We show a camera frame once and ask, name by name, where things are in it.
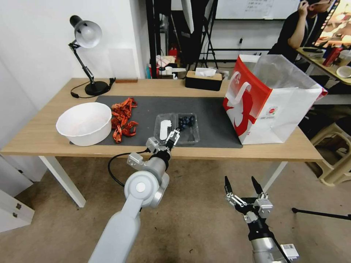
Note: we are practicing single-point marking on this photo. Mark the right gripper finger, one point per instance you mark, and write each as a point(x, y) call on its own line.
point(233, 198)
point(259, 189)

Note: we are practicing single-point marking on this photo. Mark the wooden background desk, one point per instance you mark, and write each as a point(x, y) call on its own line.
point(315, 61)

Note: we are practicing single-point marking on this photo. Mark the white cardboard box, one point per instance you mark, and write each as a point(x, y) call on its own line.
point(166, 60)

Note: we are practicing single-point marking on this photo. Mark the black tissue box wooden lid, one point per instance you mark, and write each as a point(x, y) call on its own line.
point(203, 82)

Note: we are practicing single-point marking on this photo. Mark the white plastic bowl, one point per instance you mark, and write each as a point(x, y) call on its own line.
point(85, 124)

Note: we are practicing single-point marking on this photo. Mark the white cabinet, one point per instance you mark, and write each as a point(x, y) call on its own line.
point(13, 208)

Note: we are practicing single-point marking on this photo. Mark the beige plastic stool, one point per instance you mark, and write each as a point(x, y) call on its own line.
point(336, 156)

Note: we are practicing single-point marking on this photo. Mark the red can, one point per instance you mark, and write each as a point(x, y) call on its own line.
point(332, 57)

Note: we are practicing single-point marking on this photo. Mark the computer monitor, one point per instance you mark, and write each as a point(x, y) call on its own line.
point(336, 24)

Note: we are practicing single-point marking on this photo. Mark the person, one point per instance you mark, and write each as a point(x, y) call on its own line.
point(293, 30)

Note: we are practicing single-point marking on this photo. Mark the red crayfish piece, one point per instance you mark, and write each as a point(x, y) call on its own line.
point(129, 103)
point(131, 125)
point(129, 133)
point(117, 136)
point(115, 122)
point(122, 113)
point(117, 106)

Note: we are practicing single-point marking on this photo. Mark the brown wooden strip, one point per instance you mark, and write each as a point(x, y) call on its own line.
point(126, 80)

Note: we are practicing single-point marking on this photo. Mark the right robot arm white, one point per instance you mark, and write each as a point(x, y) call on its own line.
point(264, 250)

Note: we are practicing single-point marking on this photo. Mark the black tripod leg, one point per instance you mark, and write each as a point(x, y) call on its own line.
point(320, 213)

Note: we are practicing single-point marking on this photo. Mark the white softbox light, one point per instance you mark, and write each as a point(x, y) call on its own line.
point(188, 15)

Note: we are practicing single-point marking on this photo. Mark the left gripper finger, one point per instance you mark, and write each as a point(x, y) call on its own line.
point(176, 138)
point(171, 136)

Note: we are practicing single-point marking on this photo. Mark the black desk lamp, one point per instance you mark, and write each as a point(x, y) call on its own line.
point(87, 33)

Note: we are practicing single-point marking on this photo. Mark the white paper bowl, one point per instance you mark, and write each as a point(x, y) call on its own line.
point(344, 72)

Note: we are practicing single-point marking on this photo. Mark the white table leg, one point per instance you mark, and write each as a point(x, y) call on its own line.
point(64, 182)
point(275, 175)

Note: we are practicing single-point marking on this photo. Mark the whiteboard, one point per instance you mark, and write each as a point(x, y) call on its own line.
point(257, 8)

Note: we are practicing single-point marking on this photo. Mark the white tissue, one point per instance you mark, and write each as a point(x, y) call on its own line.
point(205, 71)

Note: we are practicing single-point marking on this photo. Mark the dark grey desk mat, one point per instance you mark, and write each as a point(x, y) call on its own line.
point(214, 120)

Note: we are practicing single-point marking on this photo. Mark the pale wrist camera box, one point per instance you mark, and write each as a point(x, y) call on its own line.
point(263, 206)
point(154, 144)

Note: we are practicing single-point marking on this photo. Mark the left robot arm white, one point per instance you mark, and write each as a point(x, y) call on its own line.
point(129, 216)

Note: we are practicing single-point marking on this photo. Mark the clear plastic takeout container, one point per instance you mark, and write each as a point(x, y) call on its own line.
point(192, 135)

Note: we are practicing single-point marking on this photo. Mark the red white takeout bag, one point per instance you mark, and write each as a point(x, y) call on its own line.
point(274, 109)

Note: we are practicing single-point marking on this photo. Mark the black folding stand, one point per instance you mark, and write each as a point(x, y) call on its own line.
point(208, 35)

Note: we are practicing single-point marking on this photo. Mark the black metal rack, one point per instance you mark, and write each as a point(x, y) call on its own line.
point(157, 33)

